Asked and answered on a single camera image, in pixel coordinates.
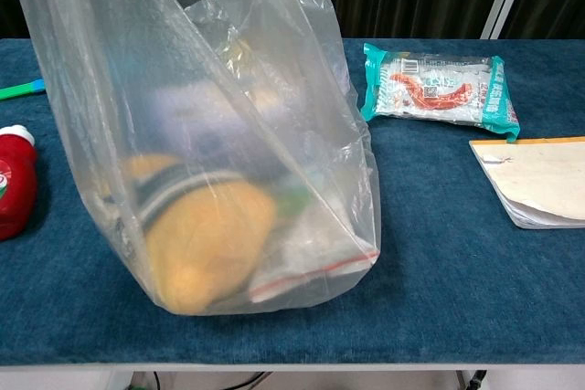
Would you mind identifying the clear plastic bag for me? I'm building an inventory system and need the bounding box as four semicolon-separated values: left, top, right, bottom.
6;0;383;317

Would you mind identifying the clear zip bag red stripe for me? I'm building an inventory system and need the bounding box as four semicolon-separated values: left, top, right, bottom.
249;206;380;303

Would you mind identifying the yellow plush toy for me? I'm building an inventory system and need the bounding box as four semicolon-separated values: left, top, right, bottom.
98;154;280;316

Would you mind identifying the blue felt table cover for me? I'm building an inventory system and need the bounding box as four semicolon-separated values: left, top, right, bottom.
0;37;585;366

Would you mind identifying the teal clear snack packet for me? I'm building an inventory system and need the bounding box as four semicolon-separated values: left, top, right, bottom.
359;41;522;142

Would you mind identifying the worn beige notebook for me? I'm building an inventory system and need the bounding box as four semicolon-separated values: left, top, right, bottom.
469;136;585;230

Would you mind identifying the red bottle white cap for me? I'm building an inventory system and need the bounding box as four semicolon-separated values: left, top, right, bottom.
0;124;40;241

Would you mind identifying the blue green hand clapper toy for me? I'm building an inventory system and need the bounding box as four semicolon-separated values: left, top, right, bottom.
0;79;47;102

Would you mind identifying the black cable bundle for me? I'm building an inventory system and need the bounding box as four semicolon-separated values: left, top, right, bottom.
461;369;488;390
153;370;271;390

